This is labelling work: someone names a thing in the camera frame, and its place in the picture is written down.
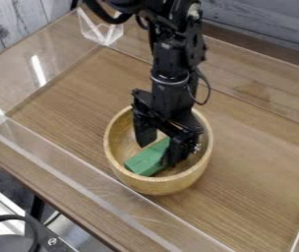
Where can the brown wooden bowl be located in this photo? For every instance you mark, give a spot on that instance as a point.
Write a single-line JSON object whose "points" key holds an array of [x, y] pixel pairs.
{"points": [[173, 178]]}

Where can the clear acrylic corner bracket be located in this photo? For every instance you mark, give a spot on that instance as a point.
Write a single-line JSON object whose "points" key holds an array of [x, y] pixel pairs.
{"points": [[98, 32]]}

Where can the clear acrylic tray wall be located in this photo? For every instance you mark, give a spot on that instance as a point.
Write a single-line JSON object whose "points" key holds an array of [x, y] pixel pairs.
{"points": [[62, 87]]}

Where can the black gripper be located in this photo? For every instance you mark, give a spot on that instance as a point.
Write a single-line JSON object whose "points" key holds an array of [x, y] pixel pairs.
{"points": [[162, 110]]}

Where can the black table leg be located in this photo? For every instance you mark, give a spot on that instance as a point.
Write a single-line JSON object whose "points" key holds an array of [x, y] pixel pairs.
{"points": [[37, 208]]}

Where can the grey metal bracket with screw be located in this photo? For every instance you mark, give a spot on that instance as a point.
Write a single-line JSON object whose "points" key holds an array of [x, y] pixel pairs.
{"points": [[47, 241]]}

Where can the green rectangular block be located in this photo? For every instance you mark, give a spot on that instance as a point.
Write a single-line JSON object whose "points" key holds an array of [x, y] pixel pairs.
{"points": [[145, 163]]}

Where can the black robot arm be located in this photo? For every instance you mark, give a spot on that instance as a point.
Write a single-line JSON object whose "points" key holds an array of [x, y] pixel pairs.
{"points": [[173, 24]]}

